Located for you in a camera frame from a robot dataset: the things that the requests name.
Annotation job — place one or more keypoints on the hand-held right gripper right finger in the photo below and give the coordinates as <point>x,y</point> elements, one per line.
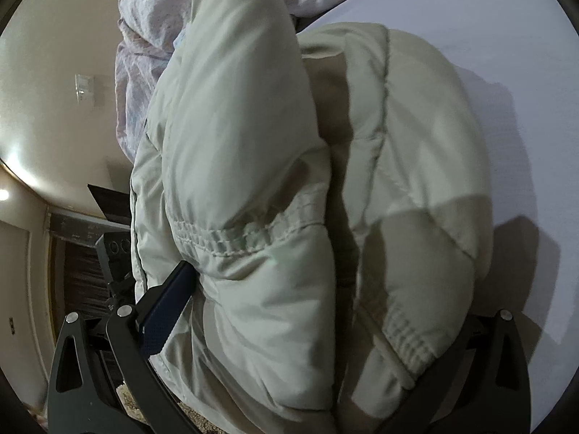
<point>497,348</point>

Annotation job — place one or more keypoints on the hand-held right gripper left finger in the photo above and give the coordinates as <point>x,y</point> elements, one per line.
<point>167,307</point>

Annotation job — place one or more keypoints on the cream puffer jacket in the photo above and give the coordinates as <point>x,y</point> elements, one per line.
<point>271,144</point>

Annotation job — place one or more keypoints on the dark striped furniture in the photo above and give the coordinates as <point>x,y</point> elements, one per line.
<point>77,257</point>

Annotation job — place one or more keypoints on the dark flat panel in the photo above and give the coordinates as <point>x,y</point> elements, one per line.
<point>111,203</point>

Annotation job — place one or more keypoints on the beige shaggy rug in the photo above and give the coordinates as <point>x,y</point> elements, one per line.
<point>135,404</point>

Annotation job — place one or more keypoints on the round ceiling light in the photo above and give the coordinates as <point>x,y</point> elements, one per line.
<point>2,194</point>

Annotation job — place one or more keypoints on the pale floral duvet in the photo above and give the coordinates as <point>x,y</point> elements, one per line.
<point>140,31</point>

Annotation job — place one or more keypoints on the white wall light switch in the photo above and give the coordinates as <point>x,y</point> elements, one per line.
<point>84,87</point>

